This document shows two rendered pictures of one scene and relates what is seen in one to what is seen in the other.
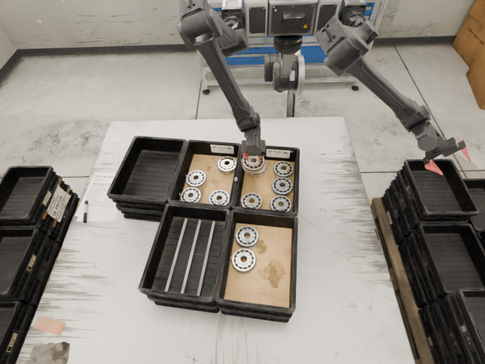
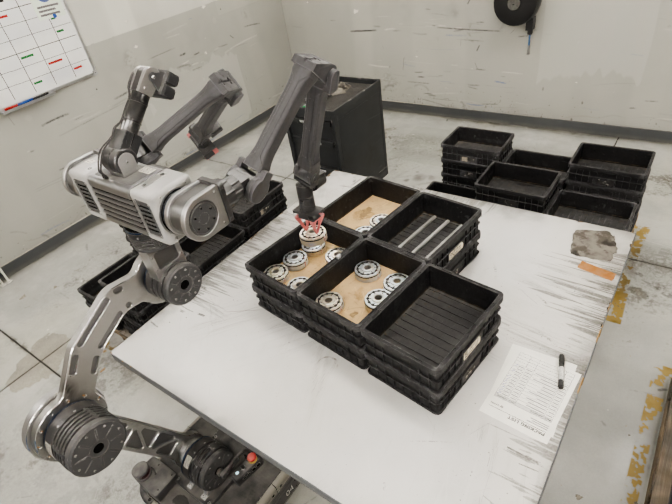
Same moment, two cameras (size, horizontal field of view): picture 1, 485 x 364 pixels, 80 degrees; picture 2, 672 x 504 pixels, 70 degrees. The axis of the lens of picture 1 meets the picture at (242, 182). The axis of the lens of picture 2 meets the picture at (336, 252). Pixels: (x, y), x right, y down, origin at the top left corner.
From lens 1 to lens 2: 2.18 m
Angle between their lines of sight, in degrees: 83
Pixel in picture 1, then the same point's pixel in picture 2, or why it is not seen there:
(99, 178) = (537, 426)
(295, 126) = (178, 369)
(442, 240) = not seen: hidden behind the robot
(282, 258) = (349, 218)
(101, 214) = (534, 360)
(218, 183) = (355, 292)
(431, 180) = not seen: hidden behind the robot
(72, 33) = not seen: outside the picture
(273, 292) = (374, 205)
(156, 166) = (424, 348)
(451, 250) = (196, 260)
